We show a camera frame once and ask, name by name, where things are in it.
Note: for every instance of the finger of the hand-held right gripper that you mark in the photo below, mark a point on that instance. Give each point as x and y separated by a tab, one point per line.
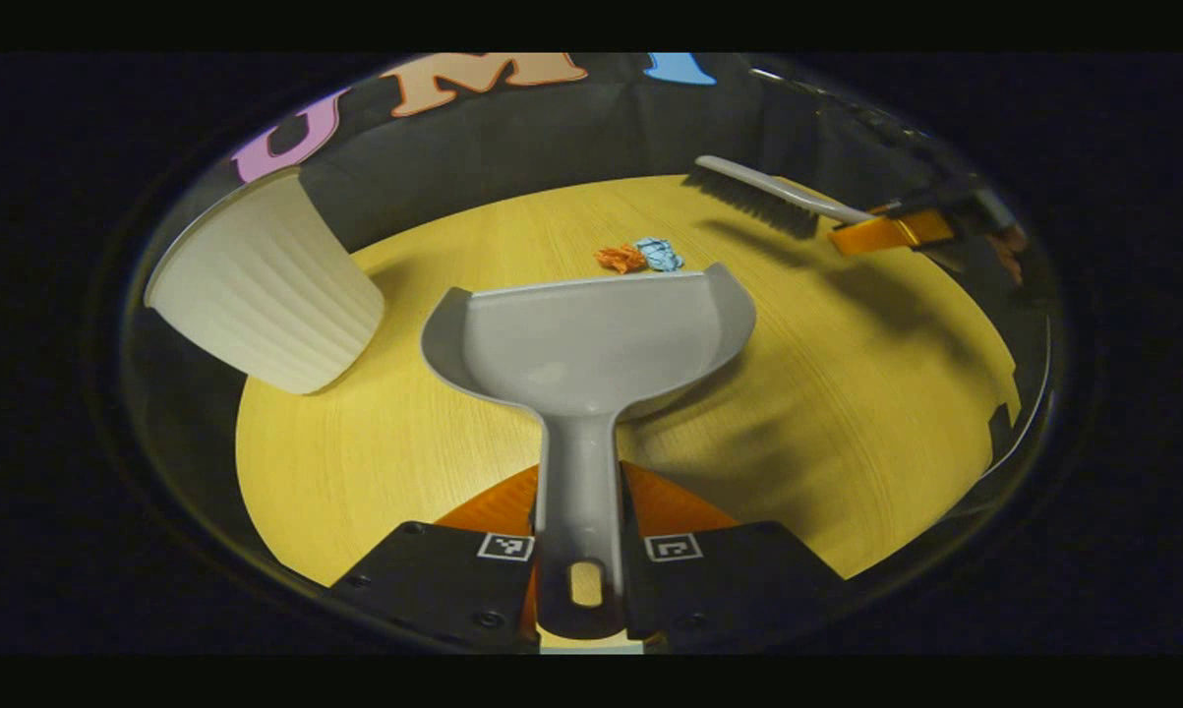
891	233

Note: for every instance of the orange paper trash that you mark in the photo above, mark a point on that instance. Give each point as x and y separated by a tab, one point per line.
621	259

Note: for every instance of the grey dustpan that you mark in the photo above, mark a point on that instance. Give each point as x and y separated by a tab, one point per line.
581	344

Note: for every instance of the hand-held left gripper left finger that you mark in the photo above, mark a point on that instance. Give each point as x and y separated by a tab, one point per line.
434	580

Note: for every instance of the white ribbed garbage bin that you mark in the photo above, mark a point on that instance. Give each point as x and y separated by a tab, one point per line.
266	285

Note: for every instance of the small grey broom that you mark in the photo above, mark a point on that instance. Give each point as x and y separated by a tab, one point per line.
758	197

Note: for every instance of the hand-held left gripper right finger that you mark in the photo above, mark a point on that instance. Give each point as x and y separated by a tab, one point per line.
739	575

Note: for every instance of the blue paper trash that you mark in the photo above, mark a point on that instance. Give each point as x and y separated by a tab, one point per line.
658	254

